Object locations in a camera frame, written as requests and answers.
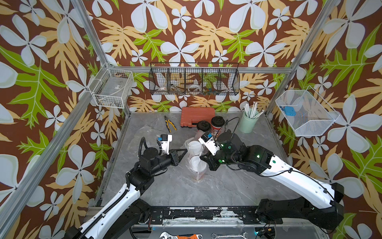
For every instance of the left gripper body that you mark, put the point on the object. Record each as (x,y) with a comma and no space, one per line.
(173,158)

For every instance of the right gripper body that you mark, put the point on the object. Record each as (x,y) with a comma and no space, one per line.
(213,161)

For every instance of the white lid red cup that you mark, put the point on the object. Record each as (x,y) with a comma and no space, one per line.
(195,148)
(198,167)

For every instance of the white lid red cup front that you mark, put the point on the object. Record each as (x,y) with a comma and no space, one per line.
(195,148)

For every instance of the black lid red cup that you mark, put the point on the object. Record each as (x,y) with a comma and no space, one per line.
(217,122)
(204,126)

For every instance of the clear plastic carrier bag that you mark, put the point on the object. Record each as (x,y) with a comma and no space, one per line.
(186,160)

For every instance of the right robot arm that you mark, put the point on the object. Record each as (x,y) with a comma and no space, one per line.
(318,202)

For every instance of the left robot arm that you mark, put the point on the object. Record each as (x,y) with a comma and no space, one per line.
(98,226)

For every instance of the green straw holder cup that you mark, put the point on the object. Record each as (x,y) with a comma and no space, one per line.
(247,124)

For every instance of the yellow black pliers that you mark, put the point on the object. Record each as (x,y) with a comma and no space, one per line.
(169,124)

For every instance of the red plastic tool case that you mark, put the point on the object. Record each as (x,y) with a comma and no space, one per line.
(191,116)

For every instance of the blue object in basket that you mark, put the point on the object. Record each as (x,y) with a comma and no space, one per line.
(289,111)

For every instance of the orange adjustable wrench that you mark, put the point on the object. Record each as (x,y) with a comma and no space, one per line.
(166,235)

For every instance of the silver spanner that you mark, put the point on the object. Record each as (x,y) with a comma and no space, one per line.
(229,236)

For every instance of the white mesh basket right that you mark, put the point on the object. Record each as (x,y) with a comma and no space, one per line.
(314,115)

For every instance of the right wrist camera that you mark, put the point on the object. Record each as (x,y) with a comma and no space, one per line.
(208,141)

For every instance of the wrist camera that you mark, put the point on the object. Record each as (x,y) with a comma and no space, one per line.
(164,143)
(208,141)

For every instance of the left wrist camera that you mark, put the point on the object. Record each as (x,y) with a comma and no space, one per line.
(164,143)

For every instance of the black mounting rail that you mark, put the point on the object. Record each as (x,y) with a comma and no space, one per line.
(156,215)

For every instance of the black wire basket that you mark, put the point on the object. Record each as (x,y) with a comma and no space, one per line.
(184,78)

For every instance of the white wire basket left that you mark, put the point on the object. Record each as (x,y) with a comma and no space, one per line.
(111,87)

